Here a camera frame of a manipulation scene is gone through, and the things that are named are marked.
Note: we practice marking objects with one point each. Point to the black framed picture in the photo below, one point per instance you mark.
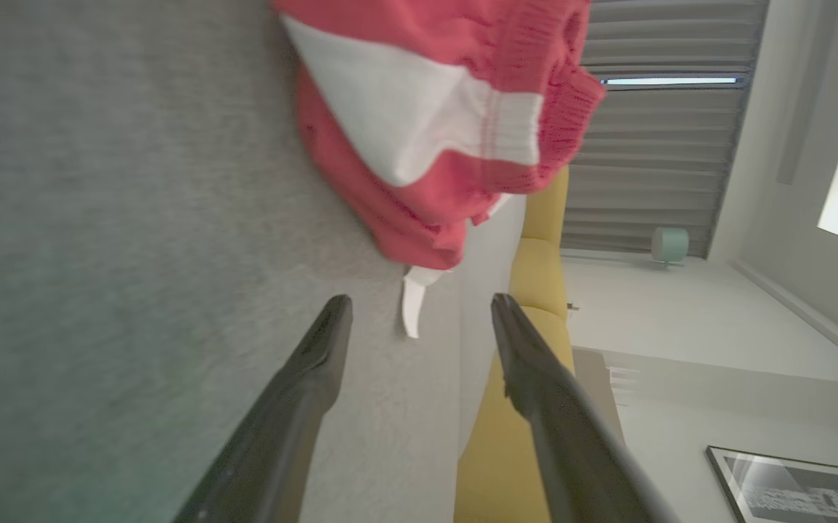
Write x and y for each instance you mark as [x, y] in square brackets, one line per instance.
[789, 490]

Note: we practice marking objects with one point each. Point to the red white shorts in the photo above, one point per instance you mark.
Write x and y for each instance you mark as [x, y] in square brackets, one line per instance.
[383, 203]

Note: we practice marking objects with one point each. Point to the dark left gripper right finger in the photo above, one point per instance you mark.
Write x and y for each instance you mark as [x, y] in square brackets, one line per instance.
[571, 450]

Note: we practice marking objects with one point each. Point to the yellow sofa cushion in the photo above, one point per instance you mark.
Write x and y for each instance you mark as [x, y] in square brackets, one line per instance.
[539, 276]

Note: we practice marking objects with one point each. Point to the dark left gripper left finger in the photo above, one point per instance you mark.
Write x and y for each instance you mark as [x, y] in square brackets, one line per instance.
[281, 436]

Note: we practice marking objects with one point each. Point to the large grey sofa seat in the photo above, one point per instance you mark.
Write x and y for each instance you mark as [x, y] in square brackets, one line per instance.
[99, 254]

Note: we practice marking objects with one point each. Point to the mint green lamp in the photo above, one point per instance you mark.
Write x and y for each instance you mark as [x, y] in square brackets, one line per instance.
[669, 243]

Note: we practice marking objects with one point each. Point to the grey pleated curtain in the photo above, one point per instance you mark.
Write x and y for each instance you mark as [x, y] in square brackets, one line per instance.
[651, 160]

